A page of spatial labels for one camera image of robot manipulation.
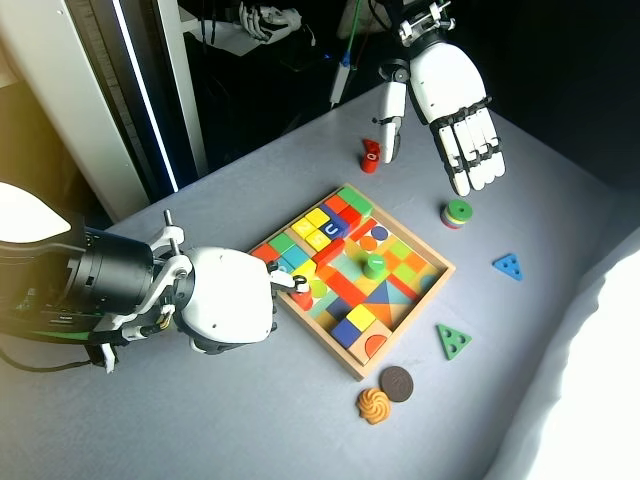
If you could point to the white mechanical hand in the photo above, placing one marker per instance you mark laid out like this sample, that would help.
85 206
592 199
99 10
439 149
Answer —
272 22

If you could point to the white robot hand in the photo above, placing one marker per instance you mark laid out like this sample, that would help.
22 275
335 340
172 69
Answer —
225 295
445 85

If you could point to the green wooden cylinder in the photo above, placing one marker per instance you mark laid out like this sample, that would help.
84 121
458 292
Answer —
374 266

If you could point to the yellow cube block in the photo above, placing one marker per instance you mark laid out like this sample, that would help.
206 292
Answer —
306 269
317 217
361 316

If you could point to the long red block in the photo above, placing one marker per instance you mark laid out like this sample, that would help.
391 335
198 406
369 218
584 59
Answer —
329 252

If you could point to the white board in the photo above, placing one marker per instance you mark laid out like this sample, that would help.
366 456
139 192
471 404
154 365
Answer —
225 44

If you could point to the grey table cloth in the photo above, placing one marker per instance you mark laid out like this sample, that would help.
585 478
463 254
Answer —
200 425

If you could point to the wooden puzzle tray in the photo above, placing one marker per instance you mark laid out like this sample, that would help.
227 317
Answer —
425 250

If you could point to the orange swirl toy cookie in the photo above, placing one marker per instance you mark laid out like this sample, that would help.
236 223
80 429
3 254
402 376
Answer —
373 406

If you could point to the blue triangle with holes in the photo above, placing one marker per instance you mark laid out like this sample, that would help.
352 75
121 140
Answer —
509 266

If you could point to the brown round toy cookie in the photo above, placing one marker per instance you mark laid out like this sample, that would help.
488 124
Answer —
396 384

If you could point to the green triangle with holes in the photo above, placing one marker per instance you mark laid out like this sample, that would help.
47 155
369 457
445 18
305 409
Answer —
451 341

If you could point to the white cabinet frame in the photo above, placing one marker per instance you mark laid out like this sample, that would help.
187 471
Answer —
75 100

